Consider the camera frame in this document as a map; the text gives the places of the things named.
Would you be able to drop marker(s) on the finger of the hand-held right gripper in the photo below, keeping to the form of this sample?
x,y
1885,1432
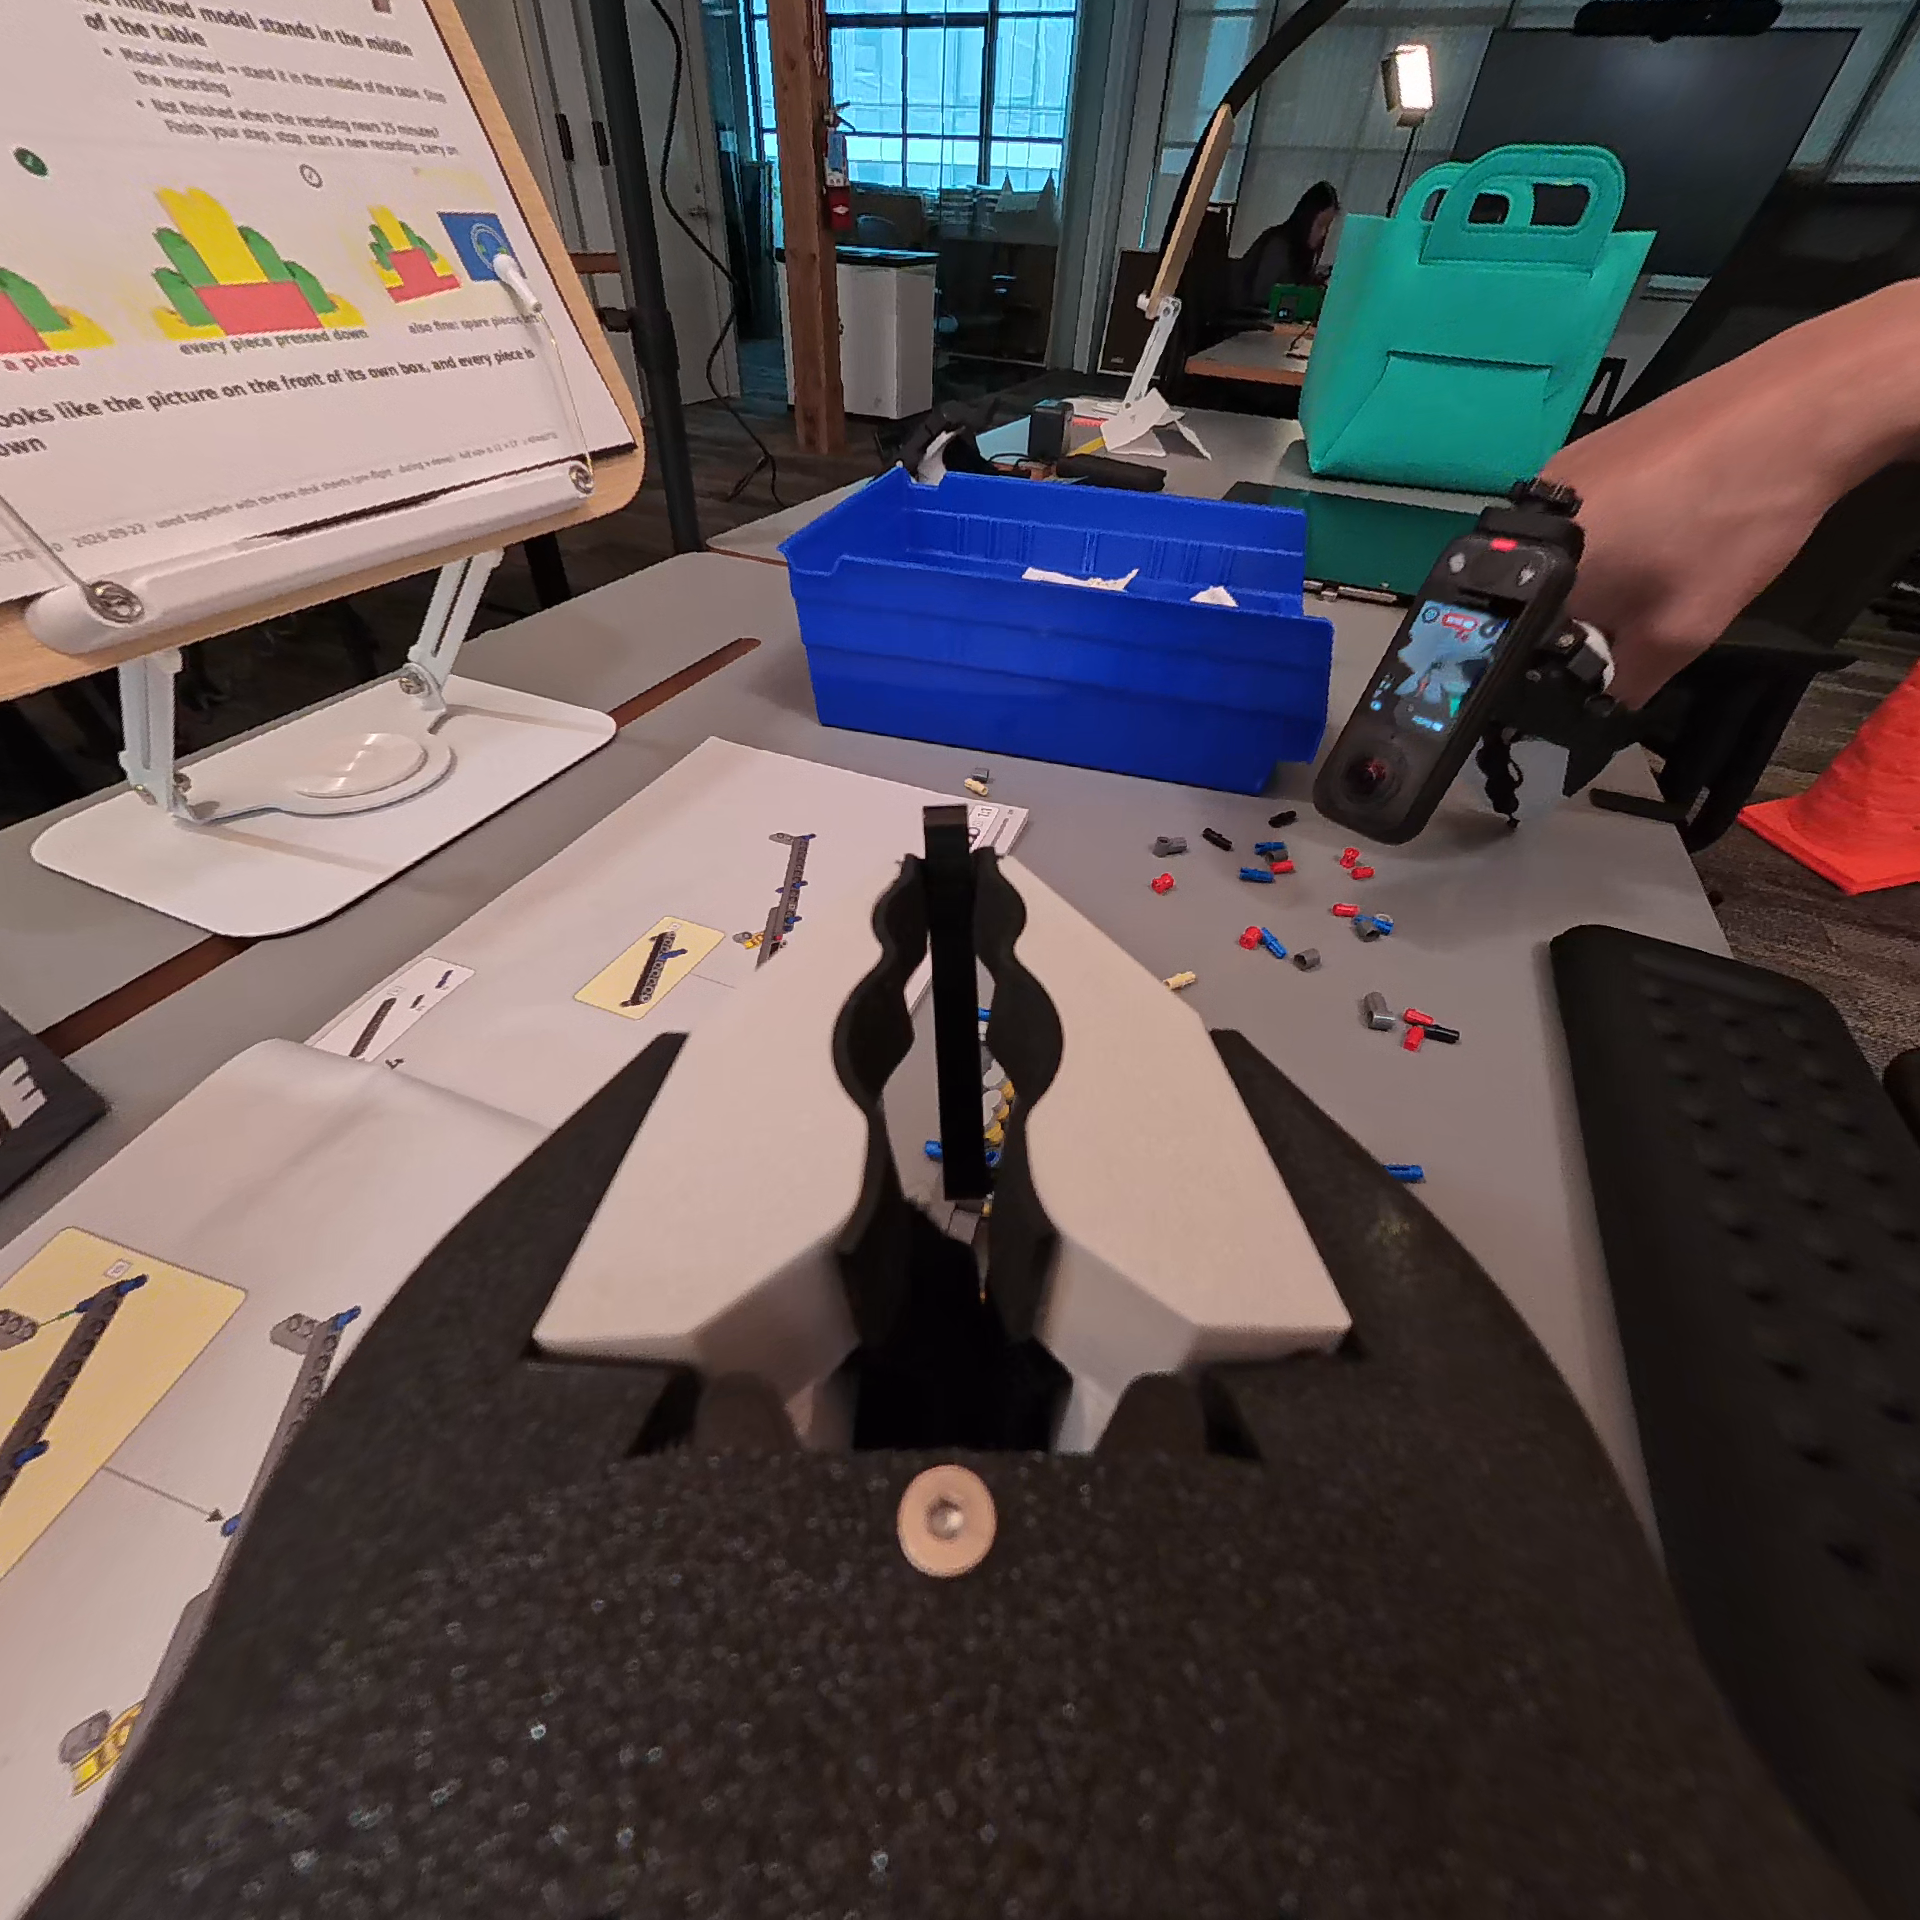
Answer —
x,y
1547,780

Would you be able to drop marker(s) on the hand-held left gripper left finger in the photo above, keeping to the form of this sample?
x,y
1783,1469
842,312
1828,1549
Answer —
x,y
722,1184

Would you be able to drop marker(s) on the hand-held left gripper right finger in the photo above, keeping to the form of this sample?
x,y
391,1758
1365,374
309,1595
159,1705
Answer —
x,y
1185,1184

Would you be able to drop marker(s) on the black lego beam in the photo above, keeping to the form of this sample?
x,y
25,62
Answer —
x,y
956,1020

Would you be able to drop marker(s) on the partly built lego chassis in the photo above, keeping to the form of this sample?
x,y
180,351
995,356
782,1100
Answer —
x,y
1002,1103

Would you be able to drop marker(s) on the scattered small lego pieces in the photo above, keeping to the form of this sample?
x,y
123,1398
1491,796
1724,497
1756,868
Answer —
x,y
1254,939

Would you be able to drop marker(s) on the lego set box yellow car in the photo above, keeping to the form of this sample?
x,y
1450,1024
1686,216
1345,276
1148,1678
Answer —
x,y
38,1103

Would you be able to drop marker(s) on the person's right hand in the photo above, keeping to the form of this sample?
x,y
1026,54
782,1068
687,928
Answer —
x,y
1652,556

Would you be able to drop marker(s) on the dark green box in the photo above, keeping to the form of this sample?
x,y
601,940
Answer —
x,y
1349,540

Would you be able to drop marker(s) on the orange traffic cone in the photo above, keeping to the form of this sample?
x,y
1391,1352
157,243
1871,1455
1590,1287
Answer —
x,y
1862,811

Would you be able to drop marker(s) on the teal felt bag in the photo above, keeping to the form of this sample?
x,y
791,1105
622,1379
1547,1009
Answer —
x,y
1470,347

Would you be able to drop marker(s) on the blue plastic bin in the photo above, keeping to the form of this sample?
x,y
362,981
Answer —
x,y
1051,661

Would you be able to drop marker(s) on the white desk stand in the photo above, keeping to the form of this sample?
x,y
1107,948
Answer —
x,y
1155,406

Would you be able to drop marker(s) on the open instruction booklet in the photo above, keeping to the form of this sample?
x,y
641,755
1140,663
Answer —
x,y
301,1141

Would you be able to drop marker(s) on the small LED panel light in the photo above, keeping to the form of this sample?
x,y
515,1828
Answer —
x,y
1407,79

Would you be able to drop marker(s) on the black dimpled mat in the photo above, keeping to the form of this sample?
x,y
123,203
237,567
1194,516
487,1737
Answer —
x,y
1770,1350

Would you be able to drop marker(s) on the white cabinet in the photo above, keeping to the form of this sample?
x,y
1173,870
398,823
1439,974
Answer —
x,y
886,329

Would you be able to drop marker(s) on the red fire extinguisher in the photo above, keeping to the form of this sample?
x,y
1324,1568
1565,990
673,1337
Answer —
x,y
841,188

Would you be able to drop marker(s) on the printed instruction sheet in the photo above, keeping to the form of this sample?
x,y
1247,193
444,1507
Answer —
x,y
226,300

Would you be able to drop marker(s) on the large black wall screen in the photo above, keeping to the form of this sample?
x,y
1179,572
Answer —
x,y
1652,149

